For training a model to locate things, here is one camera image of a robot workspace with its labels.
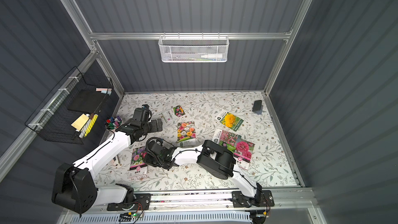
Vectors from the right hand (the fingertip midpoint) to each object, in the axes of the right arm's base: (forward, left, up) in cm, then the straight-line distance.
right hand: (140, 165), depth 81 cm
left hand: (+20, -6, +9) cm, 23 cm away
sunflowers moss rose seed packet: (+38, -12, -5) cm, 40 cm away
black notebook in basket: (+25, +27, +23) cm, 43 cm away
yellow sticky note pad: (+11, +23, +24) cm, 35 cm away
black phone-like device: (+42, -71, -3) cm, 83 cm away
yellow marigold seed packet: (+32, -51, -5) cm, 60 cm away
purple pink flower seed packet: (+1, +2, -3) cm, 4 cm away
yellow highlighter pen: (+11, +18, +22) cm, 31 cm away
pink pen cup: (+21, +19, +9) cm, 30 cm away
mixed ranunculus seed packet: (+21, -23, -4) cm, 31 cm away
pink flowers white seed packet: (+18, -48, -4) cm, 51 cm away
